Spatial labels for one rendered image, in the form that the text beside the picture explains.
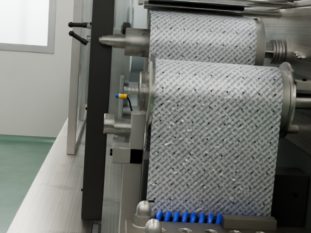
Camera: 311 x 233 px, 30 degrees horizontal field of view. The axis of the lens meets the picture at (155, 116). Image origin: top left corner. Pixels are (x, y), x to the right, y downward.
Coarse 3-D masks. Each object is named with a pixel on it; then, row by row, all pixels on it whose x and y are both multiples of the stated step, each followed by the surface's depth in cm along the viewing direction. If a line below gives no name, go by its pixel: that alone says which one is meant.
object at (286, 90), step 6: (150, 66) 107; (150, 72) 106; (282, 72) 110; (150, 78) 105; (282, 78) 108; (288, 78) 108; (150, 84) 105; (288, 84) 107; (150, 90) 104; (288, 90) 107; (150, 96) 105; (288, 96) 106; (282, 102) 106; (288, 102) 106; (282, 108) 107; (288, 108) 107; (282, 114) 107; (282, 120) 108; (282, 126) 109
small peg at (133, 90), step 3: (126, 87) 107; (129, 87) 107; (132, 87) 108; (135, 87) 108; (138, 87) 108; (126, 90) 107; (129, 90) 107; (132, 90) 107; (135, 90) 107; (138, 90) 107; (126, 93) 108; (129, 93) 107; (132, 93) 108; (135, 93) 108; (138, 93) 108
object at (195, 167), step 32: (160, 128) 105; (192, 128) 105; (224, 128) 106; (256, 128) 106; (160, 160) 106; (192, 160) 106; (224, 160) 107; (256, 160) 107; (160, 192) 107; (192, 192) 107; (224, 192) 108; (256, 192) 108
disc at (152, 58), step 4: (152, 56) 107; (152, 60) 106; (152, 64) 106; (152, 68) 105; (152, 72) 104; (152, 76) 104; (152, 80) 103; (152, 84) 103; (152, 88) 103; (152, 92) 103; (152, 96) 103; (152, 100) 103; (152, 104) 103; (152, 108) 104; (152, 112) 104; (148, 120) 108; (148, 124) 107; (148, 128) 108
